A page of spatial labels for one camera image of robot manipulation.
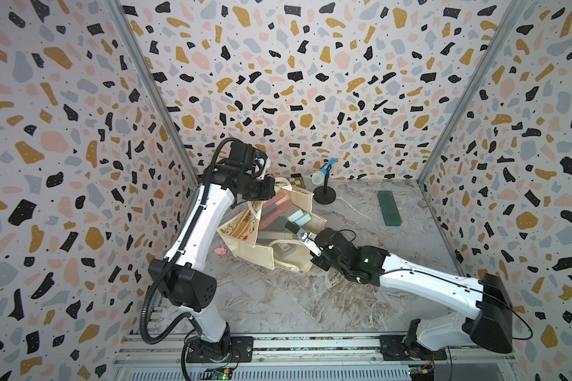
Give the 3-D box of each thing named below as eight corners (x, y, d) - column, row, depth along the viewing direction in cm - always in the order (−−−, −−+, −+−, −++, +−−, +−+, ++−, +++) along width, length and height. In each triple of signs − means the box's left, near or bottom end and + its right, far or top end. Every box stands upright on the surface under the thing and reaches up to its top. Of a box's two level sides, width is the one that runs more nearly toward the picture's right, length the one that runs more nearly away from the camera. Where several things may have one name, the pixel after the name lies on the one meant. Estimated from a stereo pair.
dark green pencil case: (385, 225, 108) (386, 223, 106) (376, 193, 121) (377, 190, 119) (401, 225, 108) (403, 223, 106) (391, 193, 121) (392, 190, 119)
